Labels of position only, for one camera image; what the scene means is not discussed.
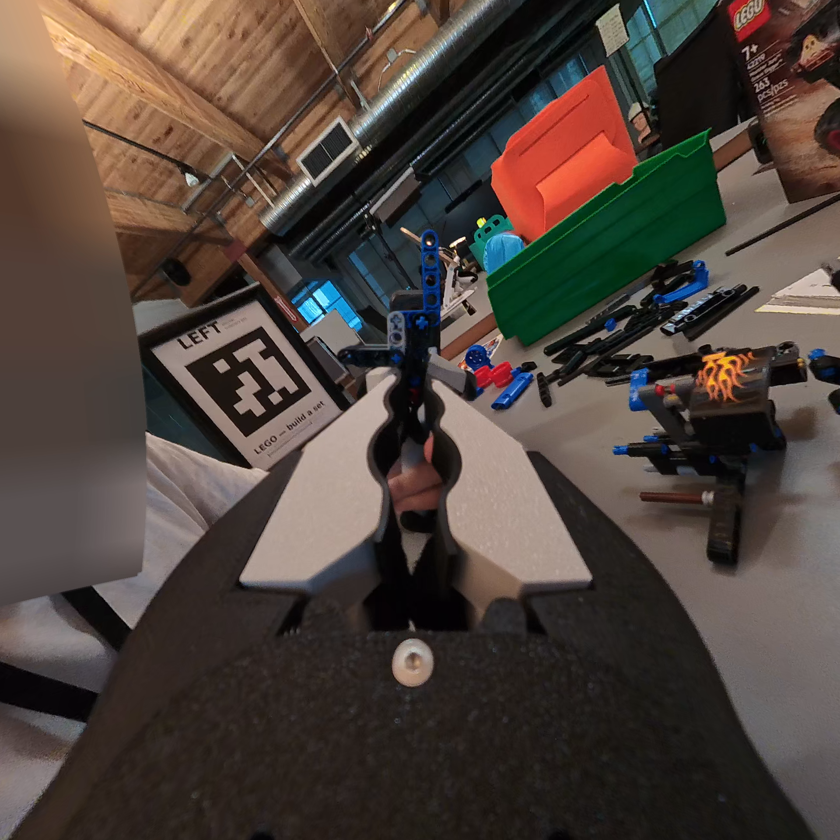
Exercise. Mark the pile of black lego beams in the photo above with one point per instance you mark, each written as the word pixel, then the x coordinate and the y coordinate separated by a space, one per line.
pixel 594 359

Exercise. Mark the blue round lego piece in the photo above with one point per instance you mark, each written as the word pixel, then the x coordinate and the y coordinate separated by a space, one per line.
pixel 474 358

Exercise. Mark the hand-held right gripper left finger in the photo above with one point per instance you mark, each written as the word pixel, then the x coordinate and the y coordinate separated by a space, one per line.
pixel 315 512

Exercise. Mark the blue lego connector piece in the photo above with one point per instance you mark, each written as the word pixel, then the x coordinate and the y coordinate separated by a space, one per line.
pixel 513 390

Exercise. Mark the instruction booklet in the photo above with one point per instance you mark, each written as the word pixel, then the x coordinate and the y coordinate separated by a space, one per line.
pixel 804 292

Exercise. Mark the white air vent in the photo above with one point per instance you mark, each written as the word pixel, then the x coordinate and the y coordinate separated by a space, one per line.
pixel 326 152

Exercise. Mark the person's left hand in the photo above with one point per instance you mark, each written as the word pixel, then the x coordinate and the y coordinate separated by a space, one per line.
pixel 415 487

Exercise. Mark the silver ventilation duct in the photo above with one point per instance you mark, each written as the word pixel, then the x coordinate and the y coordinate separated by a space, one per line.
pixel 420 79

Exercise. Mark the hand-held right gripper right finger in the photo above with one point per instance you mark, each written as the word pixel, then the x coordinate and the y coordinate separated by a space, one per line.
pixel 518 518

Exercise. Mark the person's white shirt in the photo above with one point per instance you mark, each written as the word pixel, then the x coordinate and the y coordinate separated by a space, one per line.
pixel 184 485

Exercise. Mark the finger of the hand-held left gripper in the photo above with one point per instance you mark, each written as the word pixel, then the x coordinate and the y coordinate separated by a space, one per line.
pixel 454 377

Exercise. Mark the white paper note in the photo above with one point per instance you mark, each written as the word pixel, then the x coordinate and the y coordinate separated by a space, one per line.
pixel 611 29

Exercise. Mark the lego set box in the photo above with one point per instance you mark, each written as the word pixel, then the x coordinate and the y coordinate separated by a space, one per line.
pixel 794 131

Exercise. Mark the blue black lego sub-assembly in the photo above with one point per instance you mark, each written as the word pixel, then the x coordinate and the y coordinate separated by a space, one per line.
pixel 420 328

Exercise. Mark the black blue lego part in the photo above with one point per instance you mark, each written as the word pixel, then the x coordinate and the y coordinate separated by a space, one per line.
pixel 827 374

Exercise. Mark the flame sticker lego truck model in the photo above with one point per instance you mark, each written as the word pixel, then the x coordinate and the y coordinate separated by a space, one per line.
pixel 728 407

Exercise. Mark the orange plastic bin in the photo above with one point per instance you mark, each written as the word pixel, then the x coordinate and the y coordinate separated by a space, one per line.
pixel 564 151

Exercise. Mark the thin black rod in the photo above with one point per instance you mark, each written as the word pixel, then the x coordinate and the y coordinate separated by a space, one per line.
pixel 781 226

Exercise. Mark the red lego piece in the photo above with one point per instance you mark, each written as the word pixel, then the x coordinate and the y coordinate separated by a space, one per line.
pixel 493 376

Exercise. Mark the green plastic bin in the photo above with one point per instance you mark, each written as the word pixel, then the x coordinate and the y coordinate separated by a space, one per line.
pixel 610 249

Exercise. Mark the black framed marker sign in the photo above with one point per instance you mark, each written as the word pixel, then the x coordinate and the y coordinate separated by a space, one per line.
pixel 197 358

